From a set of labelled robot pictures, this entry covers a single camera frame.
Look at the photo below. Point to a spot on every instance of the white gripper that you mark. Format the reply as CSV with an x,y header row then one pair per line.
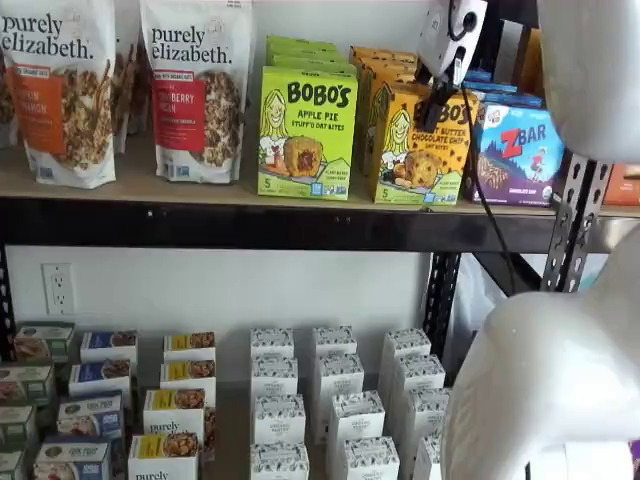
x,y
445,40

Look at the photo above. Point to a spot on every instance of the yellow Bobo's peanut butter box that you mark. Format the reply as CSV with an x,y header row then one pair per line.
x,y
380,51
385,61
425,160
395,75

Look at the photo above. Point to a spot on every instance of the wooden shelf board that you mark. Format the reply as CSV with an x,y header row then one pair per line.
x,y
200,192
622,210

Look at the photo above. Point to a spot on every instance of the yellow label granola box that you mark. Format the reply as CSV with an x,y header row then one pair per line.
x,y
174,412
190,345
187,374
164,457

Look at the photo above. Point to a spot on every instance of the green label granola box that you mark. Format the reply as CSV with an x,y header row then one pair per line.
x,y
27,382
11,465
45,340
17,425

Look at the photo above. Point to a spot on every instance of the green Bobo's apple pie box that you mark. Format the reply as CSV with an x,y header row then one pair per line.
x,y
307,135
295,40
310,60
300,49

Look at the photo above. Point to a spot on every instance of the purely elizabeth granola bag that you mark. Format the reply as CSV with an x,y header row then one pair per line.
x,y
6,100

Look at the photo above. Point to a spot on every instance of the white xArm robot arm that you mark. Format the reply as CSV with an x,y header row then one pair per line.
x,y
550,375

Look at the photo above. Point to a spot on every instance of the granola bag red label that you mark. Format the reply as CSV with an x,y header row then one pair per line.
x,y
195,100

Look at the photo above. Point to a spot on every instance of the granola bag orange label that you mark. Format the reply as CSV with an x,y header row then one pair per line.
x,y
60,100

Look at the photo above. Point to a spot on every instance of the large orange snack box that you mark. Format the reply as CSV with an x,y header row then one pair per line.
x,y
622,185

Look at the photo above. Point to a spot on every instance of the white wall outlet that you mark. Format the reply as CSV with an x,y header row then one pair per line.
x,y
58,288

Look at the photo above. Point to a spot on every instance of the white patterned pantry box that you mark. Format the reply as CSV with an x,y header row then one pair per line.
x,y
341,372
335,340
427,457
421,372
427,410
272,342
280,417
280,462
356,415
275,375
371,460
407,342

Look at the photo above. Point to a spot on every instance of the blue purple Zbar box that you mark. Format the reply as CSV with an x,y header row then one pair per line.
x,y
492,88
477,76
515,165
510,99

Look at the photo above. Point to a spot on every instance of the white plastic sheet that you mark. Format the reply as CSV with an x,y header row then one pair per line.
x,y
472,300

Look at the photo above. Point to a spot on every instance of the blue label granola box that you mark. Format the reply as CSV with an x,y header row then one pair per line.
x,y
72,460
107,345
90,415
100,377

